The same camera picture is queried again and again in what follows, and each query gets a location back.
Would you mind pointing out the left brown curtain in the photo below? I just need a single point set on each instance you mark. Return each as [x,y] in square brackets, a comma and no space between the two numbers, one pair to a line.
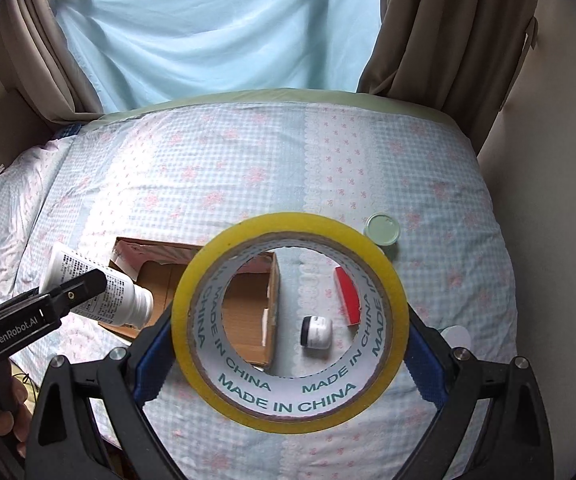
[35,61]

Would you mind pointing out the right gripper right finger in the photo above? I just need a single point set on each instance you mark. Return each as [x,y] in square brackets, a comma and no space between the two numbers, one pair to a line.
[514,440]

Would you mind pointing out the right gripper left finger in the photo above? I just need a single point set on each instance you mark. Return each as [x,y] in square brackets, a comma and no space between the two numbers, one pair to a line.
[65,442]

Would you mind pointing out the small black white jar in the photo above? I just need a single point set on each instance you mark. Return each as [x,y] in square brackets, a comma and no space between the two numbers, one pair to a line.
[316,332]

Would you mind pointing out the pale green lid jar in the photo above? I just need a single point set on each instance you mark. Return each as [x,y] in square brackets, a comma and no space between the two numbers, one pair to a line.
[382,229]

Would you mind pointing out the white earbuds case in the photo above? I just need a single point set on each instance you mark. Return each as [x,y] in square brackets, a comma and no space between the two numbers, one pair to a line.
[457,336]

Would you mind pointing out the light blue hanging sheet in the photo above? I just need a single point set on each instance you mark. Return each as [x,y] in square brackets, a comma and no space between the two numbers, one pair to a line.
[143,52]

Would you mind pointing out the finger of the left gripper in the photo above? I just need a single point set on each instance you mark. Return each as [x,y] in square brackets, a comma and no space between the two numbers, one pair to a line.
[78,291]

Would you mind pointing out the right brown curtain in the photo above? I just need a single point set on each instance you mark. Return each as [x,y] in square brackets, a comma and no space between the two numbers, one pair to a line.
[461,57]

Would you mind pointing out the yellow tape roll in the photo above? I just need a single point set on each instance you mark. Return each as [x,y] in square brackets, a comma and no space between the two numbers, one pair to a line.
[304,390]

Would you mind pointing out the brown curtain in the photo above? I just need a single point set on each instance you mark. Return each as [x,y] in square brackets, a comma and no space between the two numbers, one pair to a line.
[35,61]
[461,57]

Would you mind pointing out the white pill bottle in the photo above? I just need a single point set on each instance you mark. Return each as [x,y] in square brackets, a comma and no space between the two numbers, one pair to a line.
[113,297]

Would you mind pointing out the person's left hand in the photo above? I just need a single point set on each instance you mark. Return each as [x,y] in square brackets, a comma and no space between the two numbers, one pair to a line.
[18,424]

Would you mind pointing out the checkered floral bedspread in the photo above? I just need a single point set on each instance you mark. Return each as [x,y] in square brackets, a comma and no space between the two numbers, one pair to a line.
[151,177]

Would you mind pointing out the cardboard box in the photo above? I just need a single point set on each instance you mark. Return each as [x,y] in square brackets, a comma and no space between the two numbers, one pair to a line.
[241,306]

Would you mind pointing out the red rectangular box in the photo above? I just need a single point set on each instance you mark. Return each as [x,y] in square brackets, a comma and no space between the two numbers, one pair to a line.
[348,296]

